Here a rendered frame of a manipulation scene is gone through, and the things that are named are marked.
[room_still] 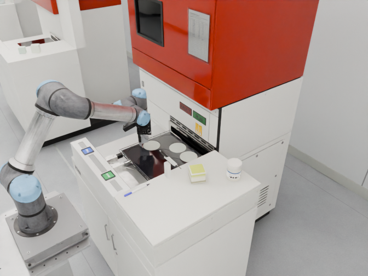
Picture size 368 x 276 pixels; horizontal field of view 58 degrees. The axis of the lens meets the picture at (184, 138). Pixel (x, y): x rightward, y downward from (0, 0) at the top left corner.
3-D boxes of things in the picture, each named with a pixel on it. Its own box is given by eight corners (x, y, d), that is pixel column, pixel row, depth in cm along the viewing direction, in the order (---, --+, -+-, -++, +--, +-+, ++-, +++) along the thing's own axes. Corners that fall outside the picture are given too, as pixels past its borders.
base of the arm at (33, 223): (22, 239, 143) (16, 223, 138) (15, 216, 153) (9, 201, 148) (57, 224, 150) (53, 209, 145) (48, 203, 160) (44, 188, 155)
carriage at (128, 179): (115, 160, 194) (114, 156, 193) (147, 196, 170) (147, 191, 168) (102, 166, 190) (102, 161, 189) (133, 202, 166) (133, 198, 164)
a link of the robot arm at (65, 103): (66, 97, 128) (155, 110, 166) (53, 86, 135) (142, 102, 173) (58, 124, 131) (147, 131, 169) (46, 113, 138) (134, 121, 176)
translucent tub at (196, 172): (202, 173, 167) (202, 162, 164) (206, 183, 161) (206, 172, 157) (187, 175, 166) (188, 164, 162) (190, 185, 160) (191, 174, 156)
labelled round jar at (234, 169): (233, 170, 169) (235, 155, 164) (243, 178, 164) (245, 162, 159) (223, 176, 166) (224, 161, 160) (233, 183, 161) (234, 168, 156)
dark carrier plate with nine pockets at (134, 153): (170, 132, 212) (170, 131, 211) (204, 158, 189) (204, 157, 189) (121, 151, 195) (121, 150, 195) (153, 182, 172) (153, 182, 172)
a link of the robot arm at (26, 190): (23, 220, 139) (14, 197, 131) (11, 202, 147) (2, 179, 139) (50, 206, 146) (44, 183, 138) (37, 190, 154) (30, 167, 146)
